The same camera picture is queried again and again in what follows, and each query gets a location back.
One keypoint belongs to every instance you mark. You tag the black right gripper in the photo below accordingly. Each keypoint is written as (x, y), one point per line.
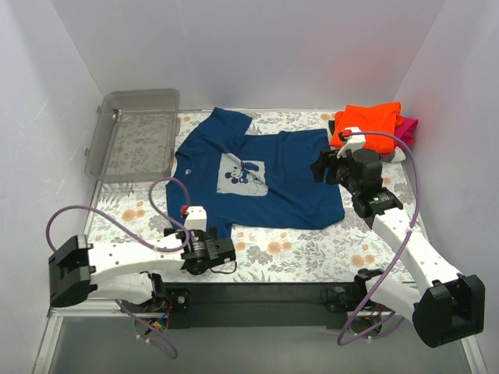
(331, 170)

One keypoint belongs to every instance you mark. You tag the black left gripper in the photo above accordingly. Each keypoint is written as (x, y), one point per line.
(224, 251)

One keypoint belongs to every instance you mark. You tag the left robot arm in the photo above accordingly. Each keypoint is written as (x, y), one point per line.
(130, 271)

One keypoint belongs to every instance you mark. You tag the pink folded t-shirt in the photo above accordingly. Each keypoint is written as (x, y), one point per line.
(405, 129)

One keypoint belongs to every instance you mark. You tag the blue Mickey print t-shirt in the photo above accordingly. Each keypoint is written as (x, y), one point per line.
(262, 181)

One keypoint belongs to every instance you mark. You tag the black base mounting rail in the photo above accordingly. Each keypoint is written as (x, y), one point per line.
(203, 305)

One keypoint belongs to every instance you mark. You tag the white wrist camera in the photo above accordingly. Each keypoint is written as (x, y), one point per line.
(195, 218)
(353, 140)

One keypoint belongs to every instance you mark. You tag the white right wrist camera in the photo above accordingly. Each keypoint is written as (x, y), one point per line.
(353, 140)

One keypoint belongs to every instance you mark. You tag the orange folded t-shirt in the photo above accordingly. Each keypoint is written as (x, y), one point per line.
(379, 118)

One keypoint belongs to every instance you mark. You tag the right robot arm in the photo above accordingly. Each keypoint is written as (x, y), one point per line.
(445, 305)

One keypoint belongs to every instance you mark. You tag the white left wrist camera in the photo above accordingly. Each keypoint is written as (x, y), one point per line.
(195, 218)

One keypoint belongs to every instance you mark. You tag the clear plastic bin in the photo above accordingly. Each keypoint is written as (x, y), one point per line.
(134, 138)

